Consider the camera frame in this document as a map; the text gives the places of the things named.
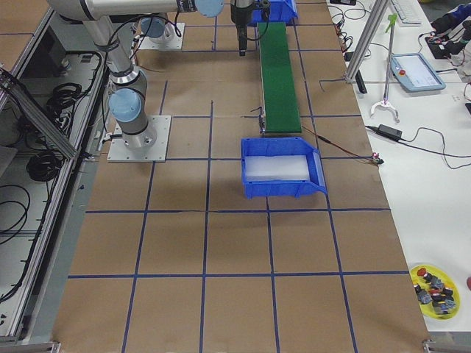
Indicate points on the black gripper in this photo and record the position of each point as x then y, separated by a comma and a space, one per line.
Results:
239, 14

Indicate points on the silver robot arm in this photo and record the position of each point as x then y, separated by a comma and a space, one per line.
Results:
127, 103
153, 27

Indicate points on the left blue plastic bin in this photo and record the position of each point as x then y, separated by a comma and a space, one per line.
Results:
280, 11

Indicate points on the blue plastic bin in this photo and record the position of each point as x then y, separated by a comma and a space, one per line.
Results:
280, 11
283, 146

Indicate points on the green conveyor belt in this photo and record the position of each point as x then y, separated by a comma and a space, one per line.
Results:
281, 113

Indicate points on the right blue plastic bin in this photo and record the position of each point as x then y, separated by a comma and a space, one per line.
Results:
283, 146

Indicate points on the black handheld device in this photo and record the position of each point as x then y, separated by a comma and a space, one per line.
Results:
360, 83

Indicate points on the white foam pad right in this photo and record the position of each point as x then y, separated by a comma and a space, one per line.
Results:
284, 167

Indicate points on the grabber reacher tool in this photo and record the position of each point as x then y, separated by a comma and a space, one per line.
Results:
384, 103

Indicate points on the white keyboard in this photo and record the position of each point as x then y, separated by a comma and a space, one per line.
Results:
406, 13

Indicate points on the black power adapter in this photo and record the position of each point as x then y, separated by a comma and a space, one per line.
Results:
389, 132

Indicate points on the blue teach pendant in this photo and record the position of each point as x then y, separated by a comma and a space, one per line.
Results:
415, 73

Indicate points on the yellow plate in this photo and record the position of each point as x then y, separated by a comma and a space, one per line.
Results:
436, 292

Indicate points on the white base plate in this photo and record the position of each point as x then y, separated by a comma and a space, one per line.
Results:
149, 146
162, 37

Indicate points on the aluminium frame post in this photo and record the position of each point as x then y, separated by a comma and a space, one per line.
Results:
371, 27

